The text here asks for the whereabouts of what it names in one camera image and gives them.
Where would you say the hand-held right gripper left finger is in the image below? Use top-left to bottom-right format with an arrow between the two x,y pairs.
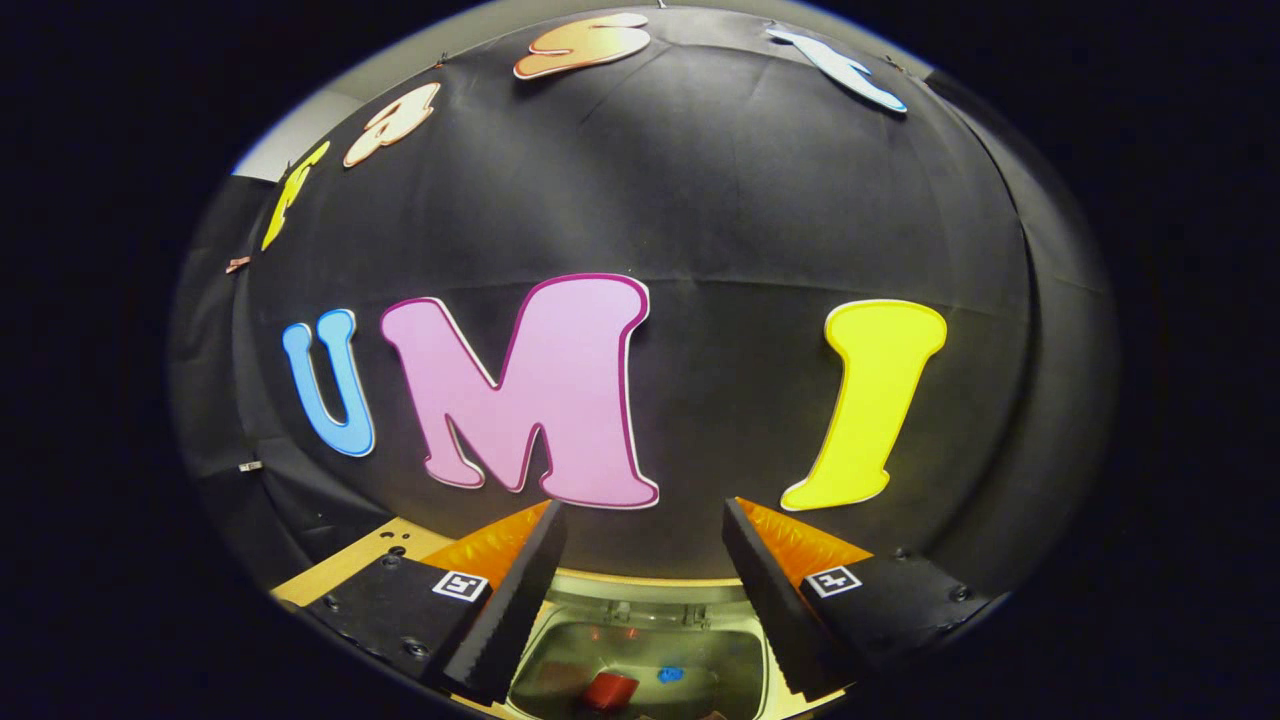
303,500 -> 569,706

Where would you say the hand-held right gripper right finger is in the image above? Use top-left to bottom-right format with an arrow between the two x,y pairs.
721,496 -> 993,703

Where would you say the green desktop garbage bin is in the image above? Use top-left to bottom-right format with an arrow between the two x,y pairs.
505,570 -> 801,720

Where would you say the orange pop can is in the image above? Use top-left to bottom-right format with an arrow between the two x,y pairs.
585,672 -> 641,713

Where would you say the black backdrop cloth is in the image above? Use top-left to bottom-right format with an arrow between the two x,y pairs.
170,5 -> 1116,621

